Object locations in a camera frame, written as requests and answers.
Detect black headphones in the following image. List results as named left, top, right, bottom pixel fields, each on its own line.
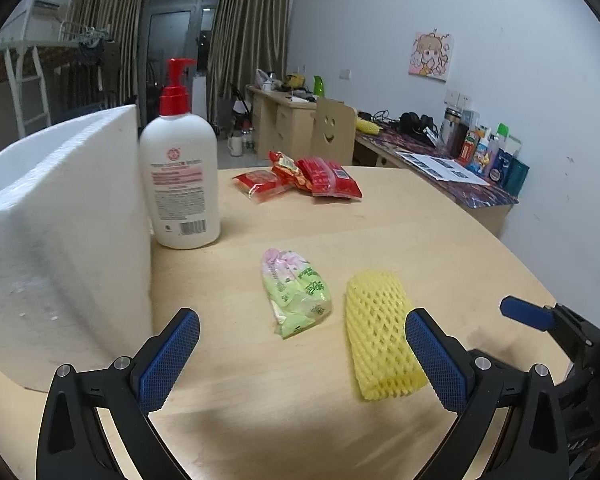
left=399, top=111, right=437, bottom=136

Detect hanging dark clothes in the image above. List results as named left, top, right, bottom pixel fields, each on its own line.
left=77, top=35, right=114, bottom=67

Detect wooden desk with patterned mat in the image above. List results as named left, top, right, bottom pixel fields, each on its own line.
left=354, top=119, right=520, bottom=239

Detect orange snack packet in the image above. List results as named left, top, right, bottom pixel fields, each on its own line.
left=267, top=151, right=315, bottom=193

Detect light wooden desk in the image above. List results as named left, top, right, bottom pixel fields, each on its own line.
left=246, top=85, right=322, bottom=152

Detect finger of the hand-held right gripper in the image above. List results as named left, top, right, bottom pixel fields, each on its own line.
left=500, top=296, right=600, bottom=361

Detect green snack packet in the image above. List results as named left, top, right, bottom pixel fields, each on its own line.
left=261, top=248, right=333, bottom=339

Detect printed paper sheet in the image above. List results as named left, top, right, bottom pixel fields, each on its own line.
left=395, top=150, right=491, bottom=187

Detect white cabinet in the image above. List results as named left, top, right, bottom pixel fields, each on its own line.
left=193, top=74, right=211, bottom=126

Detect glass balcony door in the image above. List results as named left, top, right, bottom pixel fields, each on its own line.
left=142, top=0, right=226, bottom=113

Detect wooden chair with cutouts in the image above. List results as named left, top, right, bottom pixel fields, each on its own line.
left=310, top=97, right=357, bottom=167

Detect dark glass jar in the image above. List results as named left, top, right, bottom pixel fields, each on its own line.
left=442, top=106, right=469, bottom=159

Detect brown curtain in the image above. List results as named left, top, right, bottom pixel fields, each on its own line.
left=69, top=0, right=149, bottom=111
left=207, top=0, right=291, bottom=127

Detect cluster of toiletry bottles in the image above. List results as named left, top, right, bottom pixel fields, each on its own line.
left=462, top=110, right=531, bottom=192

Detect large red snack packet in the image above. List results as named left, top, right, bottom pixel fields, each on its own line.
left=296, top=157, right=363, bottom=201

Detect cartoon wall poster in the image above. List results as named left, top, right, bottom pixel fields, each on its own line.
left=408, top=31, right=454, bottom=82

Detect yellow foam net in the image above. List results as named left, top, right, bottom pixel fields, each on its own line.
left=345, top=271, right=429, bottom=402

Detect white foam box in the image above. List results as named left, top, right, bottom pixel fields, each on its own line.
left=0, top=105, right=153, bottom=393

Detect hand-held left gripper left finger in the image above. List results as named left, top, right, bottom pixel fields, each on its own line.
left=36, top=308, right=201, bottom=480

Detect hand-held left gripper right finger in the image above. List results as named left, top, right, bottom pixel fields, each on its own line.
left=405, top=308, right=571, bottom=480

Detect white lotion pump bottle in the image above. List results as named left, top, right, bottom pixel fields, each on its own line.
left=139, top=57, right=222, bottom=251

